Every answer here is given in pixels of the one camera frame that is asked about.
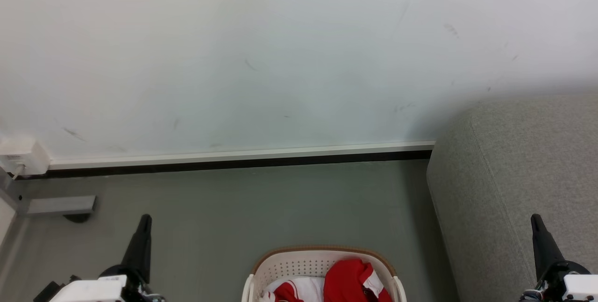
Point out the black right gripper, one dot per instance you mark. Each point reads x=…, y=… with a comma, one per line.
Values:
x=553, y=281

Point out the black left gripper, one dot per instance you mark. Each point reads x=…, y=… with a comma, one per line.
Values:
x=140, y=288

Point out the white garment with red stripes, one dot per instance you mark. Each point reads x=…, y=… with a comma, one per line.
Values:
x=301, y=288

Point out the red garment with white trim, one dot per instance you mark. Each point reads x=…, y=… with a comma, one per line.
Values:
x=345, y=281

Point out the grey fabric sofa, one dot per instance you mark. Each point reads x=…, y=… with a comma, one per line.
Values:
x=514, y=176

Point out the white and black baseboard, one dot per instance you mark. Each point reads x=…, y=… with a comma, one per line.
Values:
x=243, y=157

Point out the white laundry basket brown rim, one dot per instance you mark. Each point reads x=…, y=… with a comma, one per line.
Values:
x=299, y=262

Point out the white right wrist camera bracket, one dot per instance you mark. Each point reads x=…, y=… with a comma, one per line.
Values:
x=581, y=288

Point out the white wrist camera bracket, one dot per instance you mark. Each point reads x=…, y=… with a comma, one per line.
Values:
x=581, y=288
x=91, y=290

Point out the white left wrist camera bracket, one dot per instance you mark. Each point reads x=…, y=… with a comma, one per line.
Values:
x=91, y=290

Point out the white wall socket box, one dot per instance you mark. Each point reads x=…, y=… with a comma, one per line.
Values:
x=25, y=154

